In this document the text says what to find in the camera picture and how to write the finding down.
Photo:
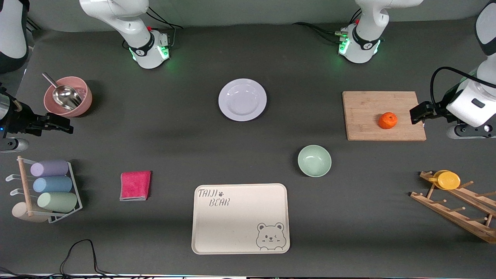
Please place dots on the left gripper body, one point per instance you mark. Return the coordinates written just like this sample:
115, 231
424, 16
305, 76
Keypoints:
437, 112

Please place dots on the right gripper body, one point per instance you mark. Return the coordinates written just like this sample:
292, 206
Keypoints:
18, 119

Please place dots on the orange fruit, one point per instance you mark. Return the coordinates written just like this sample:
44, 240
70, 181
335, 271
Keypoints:
388, 121

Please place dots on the white round plate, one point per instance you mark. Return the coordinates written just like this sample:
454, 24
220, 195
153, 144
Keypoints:
242, 100

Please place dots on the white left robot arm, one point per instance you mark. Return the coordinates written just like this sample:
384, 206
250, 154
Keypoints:
362, 43

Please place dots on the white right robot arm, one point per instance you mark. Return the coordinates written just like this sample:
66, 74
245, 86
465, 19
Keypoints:
144, 43

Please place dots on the metal scoop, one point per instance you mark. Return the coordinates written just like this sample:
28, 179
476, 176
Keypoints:
66, 97

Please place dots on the pink bowl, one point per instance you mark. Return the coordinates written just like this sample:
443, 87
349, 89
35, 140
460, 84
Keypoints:
86, 101

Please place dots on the purple cup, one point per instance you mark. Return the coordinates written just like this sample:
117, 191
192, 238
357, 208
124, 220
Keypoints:
49, 168

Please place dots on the bamboo cutting board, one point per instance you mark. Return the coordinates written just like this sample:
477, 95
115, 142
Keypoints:
364, 116

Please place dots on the blue cup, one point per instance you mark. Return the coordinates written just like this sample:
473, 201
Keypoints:
52, 184

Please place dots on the wooden rod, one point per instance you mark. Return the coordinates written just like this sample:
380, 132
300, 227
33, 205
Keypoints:
24, 182

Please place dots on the yellow cup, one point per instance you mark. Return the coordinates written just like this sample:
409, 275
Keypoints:
448, 180

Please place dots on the green cup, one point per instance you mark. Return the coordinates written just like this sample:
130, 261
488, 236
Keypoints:
57, 202

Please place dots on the beige cup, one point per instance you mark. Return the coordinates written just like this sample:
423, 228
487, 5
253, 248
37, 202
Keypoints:
21, 214

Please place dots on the pink folded cloth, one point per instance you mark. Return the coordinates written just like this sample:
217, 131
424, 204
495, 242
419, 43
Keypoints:
135, 186

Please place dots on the wooden peg rack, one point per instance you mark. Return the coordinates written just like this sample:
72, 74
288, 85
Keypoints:
457, 211

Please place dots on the pale green bowl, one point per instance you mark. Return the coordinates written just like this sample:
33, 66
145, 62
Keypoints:
314, 161

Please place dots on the cream bear print tray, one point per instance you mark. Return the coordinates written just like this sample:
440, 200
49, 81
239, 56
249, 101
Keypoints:
236, 221

